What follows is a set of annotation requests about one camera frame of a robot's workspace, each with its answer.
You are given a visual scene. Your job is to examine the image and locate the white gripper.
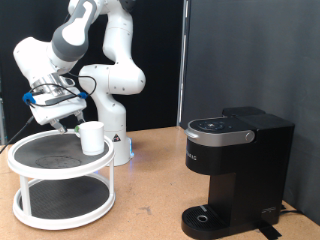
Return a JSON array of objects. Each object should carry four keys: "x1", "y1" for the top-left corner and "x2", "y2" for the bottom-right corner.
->
[{"x1": 28, "y1": 94, "x2": 89, "y2": 135}]

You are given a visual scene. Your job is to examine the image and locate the white mug with green tape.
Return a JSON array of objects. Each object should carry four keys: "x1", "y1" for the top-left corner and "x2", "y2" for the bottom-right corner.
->
[{"x1": 73, "y1": 120, "x2": 106, "y2": 157}]

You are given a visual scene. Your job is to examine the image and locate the black Keurig coffee machine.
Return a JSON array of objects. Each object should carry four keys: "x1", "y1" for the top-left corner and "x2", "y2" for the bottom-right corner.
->
[{"x1": 181, "y1": 106, "x2": 296, "y2": 240}]

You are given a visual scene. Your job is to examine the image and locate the white two-tier turntable stand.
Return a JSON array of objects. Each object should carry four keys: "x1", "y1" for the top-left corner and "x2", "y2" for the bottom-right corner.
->
[{"x1": 7, "y1": 129, "x2": 117, "y2": 231}]

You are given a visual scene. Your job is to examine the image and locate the black backdrop curtain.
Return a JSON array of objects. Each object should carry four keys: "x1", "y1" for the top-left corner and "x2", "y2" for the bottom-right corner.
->
[{"x1": 0, "y1": 0, "x2": 185, "y2": 145}]

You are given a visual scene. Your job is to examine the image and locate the silver vertical metal pole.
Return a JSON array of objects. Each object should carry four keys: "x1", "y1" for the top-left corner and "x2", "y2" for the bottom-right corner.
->
[{"x1": 176, "y1": 0, "x2": 192, "y2": 128}]

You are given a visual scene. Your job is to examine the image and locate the grey backdrop panel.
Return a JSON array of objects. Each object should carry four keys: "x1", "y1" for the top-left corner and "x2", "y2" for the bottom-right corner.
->
[{"x1": 181, "y1": 0, "x2": 320, "y2": 226}]

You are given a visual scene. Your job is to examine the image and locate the black tape strip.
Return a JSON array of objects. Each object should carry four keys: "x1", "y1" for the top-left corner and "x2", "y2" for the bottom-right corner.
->
[{"x1": 256, "y1": 224, "x2": 283, "y2": 240}]

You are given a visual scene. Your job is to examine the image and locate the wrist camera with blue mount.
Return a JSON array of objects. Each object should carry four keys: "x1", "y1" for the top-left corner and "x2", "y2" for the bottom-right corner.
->
[{"x1": 22, "y1": 92, "x2": 37, "y2": 105}]

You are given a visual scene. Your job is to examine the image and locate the long black robot cable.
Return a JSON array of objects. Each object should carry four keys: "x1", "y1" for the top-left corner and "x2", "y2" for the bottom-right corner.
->
[{"x1": 0, "y1": 74, "x2": 98, "y2": 156}]

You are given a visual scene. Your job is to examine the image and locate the black coffee machine power cord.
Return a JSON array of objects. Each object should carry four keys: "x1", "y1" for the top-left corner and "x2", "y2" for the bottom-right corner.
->
[{"x1": 279, "y1": 204, "x2": 305, "y2": 216}]

